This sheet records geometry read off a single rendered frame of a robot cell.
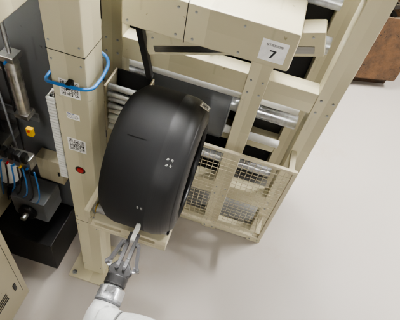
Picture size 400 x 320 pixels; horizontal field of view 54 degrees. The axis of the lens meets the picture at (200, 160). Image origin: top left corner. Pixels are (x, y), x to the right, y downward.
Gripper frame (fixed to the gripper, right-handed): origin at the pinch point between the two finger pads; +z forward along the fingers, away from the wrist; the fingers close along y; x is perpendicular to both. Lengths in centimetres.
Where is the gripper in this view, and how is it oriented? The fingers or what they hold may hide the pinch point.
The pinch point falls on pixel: (135, 233)
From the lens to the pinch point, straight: 148.5
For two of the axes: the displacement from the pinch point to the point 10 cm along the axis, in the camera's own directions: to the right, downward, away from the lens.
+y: -9.5, -3.0, 0.5
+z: 2.8, -8.0, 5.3
